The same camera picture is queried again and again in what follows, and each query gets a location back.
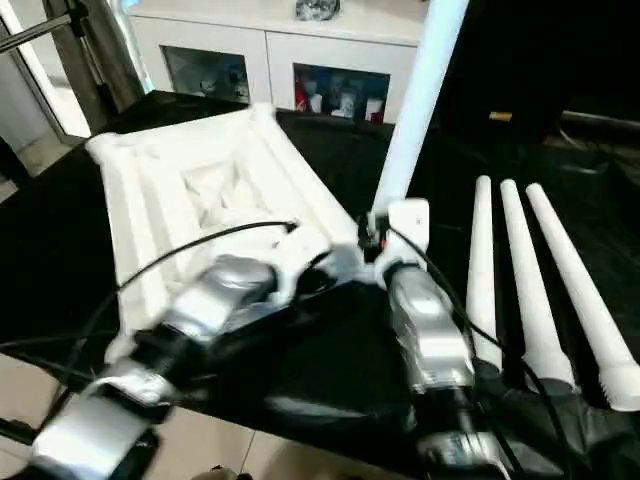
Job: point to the white plastic table leg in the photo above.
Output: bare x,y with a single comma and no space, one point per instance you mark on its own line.
483,260
420,90
530,280
580,280

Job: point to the white plastic table top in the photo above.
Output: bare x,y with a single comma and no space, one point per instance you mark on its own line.
200,180

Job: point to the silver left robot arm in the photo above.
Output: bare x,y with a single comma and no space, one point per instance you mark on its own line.
180,340

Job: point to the black work mat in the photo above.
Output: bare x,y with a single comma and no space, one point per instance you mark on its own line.
330,370

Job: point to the small yellow label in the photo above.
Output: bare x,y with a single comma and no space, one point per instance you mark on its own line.
500,117

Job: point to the white glass-door cabinet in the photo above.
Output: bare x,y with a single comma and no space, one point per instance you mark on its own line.
260,45

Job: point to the grey crumpled bundle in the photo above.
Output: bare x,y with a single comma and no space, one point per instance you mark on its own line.
318,8

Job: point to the black flat device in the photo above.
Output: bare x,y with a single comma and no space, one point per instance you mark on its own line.
600,125

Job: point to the light blue plastic strip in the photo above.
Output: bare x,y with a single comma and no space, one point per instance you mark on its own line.
135,40

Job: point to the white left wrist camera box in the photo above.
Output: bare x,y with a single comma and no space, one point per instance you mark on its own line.
300,255

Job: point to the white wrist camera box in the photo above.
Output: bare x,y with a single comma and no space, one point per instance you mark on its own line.
408,225
300,255

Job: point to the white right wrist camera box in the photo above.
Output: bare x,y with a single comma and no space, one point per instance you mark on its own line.
408,225

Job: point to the grey metal rack frame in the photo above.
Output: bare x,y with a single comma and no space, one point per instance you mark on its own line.
55,55

